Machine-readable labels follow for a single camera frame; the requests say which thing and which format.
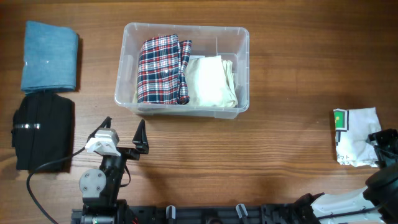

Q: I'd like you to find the folded black cloth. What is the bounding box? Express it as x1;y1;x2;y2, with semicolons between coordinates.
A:
11;92;75;171

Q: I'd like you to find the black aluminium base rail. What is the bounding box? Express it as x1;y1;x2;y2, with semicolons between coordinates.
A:
70;203;348;224

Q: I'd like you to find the folded blue denim cloth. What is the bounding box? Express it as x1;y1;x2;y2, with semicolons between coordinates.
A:
21;21;79;94

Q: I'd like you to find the clear plastic storage container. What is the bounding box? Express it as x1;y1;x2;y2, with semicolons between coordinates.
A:
114;22;250;119

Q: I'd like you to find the left black camera cable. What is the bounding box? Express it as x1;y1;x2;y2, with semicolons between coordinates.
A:
25;146;87;224

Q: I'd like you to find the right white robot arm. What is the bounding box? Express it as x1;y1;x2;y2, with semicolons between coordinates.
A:
293;129;397;223

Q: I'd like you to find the plaid cloth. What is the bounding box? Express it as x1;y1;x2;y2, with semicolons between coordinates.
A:
137;34;192;105

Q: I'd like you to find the white printed cloth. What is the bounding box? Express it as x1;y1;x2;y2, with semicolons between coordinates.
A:
333;108;381;167

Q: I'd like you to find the cream cloth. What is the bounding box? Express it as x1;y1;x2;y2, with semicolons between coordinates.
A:
185;56;238;107

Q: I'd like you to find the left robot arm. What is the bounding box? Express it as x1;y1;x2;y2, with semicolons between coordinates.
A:
71;117;149;224

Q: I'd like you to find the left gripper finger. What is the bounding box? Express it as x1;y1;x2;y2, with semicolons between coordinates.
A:
87;116;113;142
132;119;149;154

